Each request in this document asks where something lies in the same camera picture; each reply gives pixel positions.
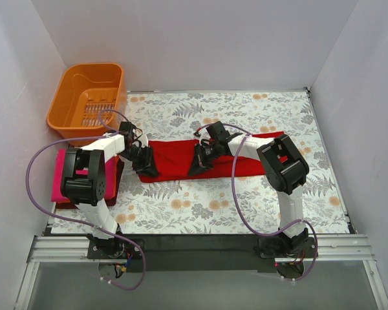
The folded orange t shirt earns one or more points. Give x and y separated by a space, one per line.
115 174

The floral patterned table mat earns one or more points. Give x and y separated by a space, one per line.
221 205

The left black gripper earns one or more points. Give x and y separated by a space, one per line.
143 156

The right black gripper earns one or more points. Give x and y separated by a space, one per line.
201 155

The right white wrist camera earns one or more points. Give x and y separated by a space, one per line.
203 137

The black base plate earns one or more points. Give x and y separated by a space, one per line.
203 252

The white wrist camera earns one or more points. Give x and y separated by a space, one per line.
203 137
141 141

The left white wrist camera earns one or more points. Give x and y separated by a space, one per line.
141 141

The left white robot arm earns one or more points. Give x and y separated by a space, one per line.
84 181

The aluminium frame rail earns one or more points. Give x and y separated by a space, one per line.
77 249

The folded pink t shirt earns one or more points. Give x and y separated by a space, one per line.
57 196

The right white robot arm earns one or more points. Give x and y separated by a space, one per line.
285 169

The orange plastic basket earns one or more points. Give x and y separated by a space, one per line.
83 92

